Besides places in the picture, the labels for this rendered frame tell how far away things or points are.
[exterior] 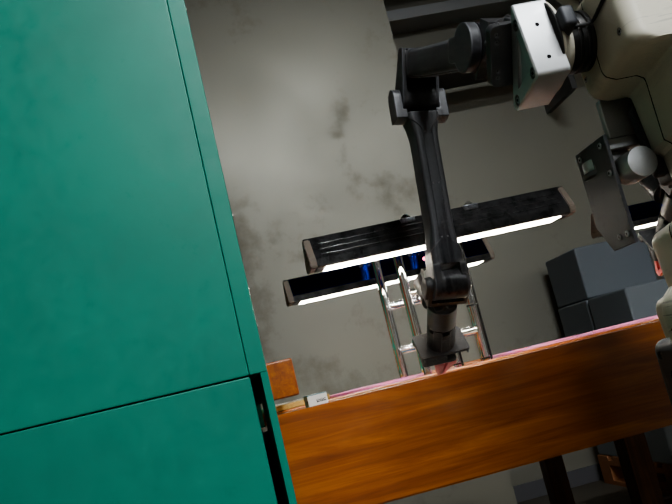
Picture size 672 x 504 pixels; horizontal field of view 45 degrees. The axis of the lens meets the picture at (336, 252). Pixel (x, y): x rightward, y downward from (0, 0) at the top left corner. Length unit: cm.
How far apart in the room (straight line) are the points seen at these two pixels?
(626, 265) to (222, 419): 310
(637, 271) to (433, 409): 287
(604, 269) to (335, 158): 142
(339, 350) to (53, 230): 232
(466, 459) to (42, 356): 73
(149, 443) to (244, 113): 260
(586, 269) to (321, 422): 285
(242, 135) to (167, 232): 239
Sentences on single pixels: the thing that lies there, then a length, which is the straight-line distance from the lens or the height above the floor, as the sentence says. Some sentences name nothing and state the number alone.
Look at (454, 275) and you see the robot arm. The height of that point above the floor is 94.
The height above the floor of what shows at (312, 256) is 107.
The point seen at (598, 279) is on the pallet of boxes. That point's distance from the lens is 415.
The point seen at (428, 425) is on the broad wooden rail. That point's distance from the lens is 146.
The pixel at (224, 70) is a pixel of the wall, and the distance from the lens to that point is 388.
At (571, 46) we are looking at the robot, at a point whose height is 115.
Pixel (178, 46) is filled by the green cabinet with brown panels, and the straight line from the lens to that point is 151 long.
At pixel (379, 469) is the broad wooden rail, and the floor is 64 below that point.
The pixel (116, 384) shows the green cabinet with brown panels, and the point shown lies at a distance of 138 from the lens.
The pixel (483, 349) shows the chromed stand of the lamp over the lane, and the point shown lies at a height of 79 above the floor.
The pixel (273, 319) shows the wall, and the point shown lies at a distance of 359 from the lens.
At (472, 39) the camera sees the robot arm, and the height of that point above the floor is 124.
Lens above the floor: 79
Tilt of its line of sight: 9 degrees up
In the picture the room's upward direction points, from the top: 14 degrees counter-clockwise
